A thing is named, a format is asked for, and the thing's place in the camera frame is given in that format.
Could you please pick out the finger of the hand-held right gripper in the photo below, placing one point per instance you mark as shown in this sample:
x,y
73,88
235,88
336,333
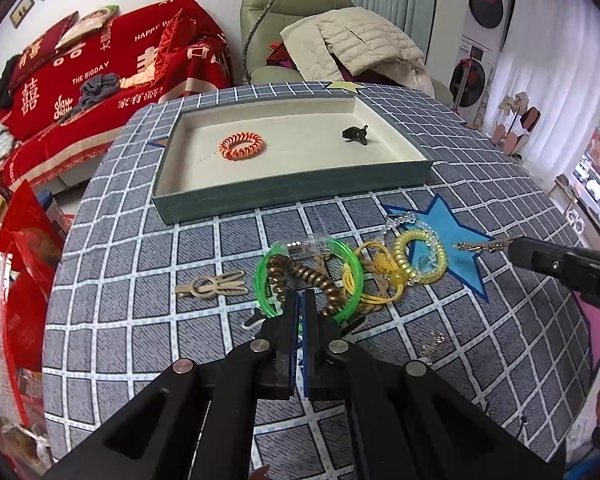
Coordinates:
x,y
535,255

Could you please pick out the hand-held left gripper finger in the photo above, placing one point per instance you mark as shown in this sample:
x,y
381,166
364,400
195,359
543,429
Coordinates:
x,y
294,370
306,360

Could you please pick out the gold hair clip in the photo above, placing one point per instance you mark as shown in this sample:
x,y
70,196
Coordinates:
x,y
480,246

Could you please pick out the green plastic bangle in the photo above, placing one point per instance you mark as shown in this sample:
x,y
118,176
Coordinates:
x,y
261,280

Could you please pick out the clear plastic hair clip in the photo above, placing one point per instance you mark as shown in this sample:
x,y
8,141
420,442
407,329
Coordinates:
x,y
305,246

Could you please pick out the grey-green cardboard tray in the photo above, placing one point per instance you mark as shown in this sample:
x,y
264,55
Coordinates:
x,y
300,125

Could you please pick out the large blue star sticker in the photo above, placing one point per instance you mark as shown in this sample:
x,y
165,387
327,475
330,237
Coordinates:
x,y
455,230

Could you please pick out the beige hair clip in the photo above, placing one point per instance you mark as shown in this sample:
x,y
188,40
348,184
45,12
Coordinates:
x,y
200,287

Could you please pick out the slipper rack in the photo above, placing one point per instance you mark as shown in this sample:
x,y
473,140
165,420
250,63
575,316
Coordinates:
x,y
515,125

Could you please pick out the white sheer curtain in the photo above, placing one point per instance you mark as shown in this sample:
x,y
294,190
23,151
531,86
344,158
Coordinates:
x,y
545,60

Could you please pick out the black hair claw clip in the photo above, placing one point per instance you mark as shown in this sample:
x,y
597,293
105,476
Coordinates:
x,y
355,133

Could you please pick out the yellow-green star sticker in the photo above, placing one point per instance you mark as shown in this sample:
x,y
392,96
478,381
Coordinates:
x,y
345,86

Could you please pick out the white stacked laundry machine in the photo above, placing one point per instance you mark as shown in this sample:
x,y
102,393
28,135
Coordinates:
x,y
485,0

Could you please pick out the white down jacket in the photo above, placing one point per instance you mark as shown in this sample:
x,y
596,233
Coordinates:
x,y
360,35

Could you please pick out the red snack bags pile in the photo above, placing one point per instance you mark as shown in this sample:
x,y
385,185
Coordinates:
x,y
25,270

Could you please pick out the red purple clothes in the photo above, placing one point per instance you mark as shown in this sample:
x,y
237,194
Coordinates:
x,y
280,55

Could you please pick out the grey garment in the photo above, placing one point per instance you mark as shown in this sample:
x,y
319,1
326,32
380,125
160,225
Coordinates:
x,y
97,87

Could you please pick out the red satin cushion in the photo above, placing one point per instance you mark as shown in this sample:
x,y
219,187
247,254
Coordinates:
x,y
172,40

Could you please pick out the grey gooseneck stand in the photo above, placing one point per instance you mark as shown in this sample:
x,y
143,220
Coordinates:
x,y
260,15

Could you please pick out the green armchair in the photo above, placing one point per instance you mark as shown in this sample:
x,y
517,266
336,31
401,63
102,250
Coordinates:
x,y
290,5

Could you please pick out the red covered sofa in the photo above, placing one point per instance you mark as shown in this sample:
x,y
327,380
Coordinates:
x,y
130,50

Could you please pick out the beige printed pillow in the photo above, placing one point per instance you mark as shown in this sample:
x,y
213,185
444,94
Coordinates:
x,y
87,22

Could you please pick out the dark garment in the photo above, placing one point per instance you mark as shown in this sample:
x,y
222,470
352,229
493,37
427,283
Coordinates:
x,y
2,87

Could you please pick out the red embroidered pillow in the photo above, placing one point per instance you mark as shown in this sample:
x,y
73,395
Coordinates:
x,y
35,55

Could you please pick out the small black picture frame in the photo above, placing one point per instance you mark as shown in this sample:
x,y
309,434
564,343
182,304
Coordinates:
x,y
22,10

